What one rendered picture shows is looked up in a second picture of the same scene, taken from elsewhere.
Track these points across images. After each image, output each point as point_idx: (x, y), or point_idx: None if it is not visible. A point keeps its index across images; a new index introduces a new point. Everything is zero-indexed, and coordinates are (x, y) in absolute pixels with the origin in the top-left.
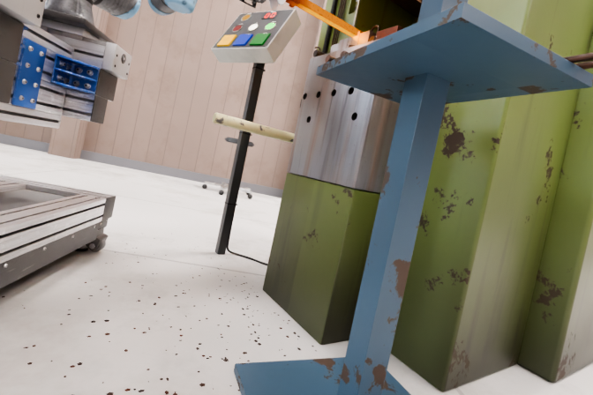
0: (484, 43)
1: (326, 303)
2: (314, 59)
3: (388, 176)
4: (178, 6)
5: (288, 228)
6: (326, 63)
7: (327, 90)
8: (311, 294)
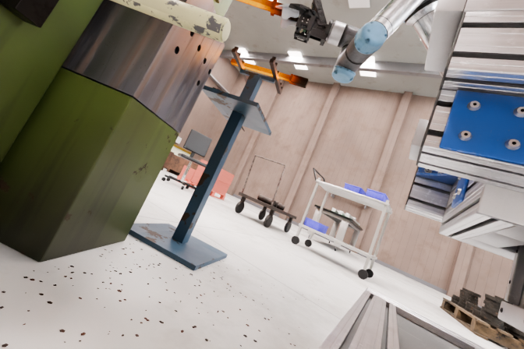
0: (258, 130)
1: (138, 212)
2: None
3: (227, 149)
4: (341, 79)
5: (116, 167)
6: (260, 107)
7: (197, 39)
8: (127, 213)
